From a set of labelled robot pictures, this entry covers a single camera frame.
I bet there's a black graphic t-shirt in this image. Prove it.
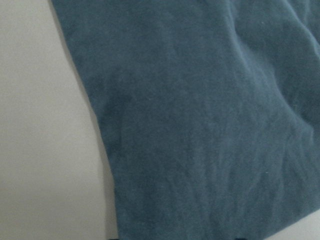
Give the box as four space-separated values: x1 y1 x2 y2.
52 0 320 240

